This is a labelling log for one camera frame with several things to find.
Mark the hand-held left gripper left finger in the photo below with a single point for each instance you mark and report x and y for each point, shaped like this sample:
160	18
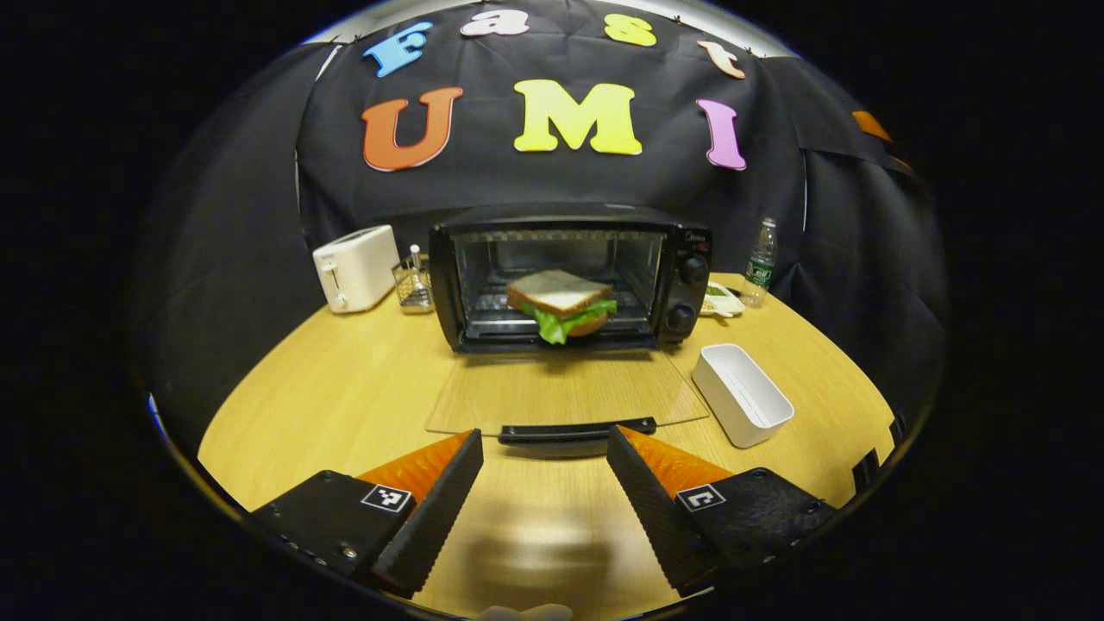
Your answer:
435	517

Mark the white rectangular tray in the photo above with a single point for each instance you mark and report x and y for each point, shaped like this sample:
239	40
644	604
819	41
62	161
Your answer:
733	388

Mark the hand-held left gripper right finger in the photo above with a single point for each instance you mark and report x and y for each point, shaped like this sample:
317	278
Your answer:
655	517

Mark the white toaster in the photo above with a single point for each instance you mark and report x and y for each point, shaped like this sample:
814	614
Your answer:
358	267

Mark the lettuce sandwich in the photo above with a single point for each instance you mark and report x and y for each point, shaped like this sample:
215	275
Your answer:
561	291

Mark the white divided plate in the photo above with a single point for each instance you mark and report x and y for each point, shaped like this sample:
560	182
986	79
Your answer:
723	302

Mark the black electric oven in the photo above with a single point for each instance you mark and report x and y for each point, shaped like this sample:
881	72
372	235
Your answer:
681	250

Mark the black backdrop cloth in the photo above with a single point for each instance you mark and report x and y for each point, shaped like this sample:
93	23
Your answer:
561	185

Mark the clear water bottle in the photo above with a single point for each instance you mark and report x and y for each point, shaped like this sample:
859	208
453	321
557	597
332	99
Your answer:
759	267

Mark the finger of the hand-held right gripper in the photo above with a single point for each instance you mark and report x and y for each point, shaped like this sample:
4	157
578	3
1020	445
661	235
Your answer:
871	125

